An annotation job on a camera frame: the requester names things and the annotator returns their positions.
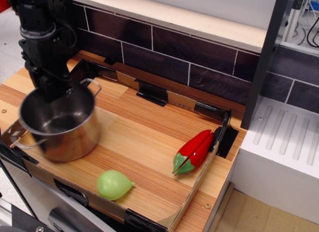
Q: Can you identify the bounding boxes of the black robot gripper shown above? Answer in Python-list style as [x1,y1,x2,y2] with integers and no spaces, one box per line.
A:
[19,34,75,103]

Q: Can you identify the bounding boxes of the stainless steel pot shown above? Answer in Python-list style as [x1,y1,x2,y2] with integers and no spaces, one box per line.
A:
[10,78,102,162]

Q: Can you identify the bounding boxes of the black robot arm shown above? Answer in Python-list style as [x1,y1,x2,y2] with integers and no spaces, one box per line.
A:
[9,0,77,103]

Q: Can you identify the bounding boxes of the cardboard fence with black tape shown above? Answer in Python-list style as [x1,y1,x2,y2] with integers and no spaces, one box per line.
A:
[0,63,246,232]

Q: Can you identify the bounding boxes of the green toy pear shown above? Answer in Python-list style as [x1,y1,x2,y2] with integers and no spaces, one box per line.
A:
[97,170,135,201]

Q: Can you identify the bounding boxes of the red toy chili pepper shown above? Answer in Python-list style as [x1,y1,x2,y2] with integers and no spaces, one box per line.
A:
[172,130,214,175]

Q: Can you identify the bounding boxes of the light wooden shelf board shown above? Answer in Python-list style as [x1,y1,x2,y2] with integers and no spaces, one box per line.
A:
[73,0,266,53]

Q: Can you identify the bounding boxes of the white toy sink drainboard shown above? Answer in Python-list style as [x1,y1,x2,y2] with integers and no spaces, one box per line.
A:
[231,98,319,223]

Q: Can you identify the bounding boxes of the dark grey shelf post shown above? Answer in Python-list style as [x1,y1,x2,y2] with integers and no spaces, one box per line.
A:
[241,0,289,129]

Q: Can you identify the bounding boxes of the black cables in background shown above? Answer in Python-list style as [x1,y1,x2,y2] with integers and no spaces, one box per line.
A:
[291,0,319,47]

